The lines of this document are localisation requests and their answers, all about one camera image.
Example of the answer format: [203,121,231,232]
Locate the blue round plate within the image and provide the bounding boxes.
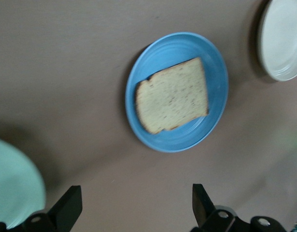
[125,31,229,153]

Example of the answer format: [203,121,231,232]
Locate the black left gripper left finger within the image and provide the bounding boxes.
[21,185,83,232]

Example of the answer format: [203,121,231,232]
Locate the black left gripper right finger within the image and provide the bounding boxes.
[191,184,236,232]

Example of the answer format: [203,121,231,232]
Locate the light green round plate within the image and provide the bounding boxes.
[0,136,46,230]

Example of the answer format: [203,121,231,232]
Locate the toasted bread slice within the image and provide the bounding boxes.
[135,57,210,135]

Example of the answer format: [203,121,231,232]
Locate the beige round plate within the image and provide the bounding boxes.
[257,0,297,82]

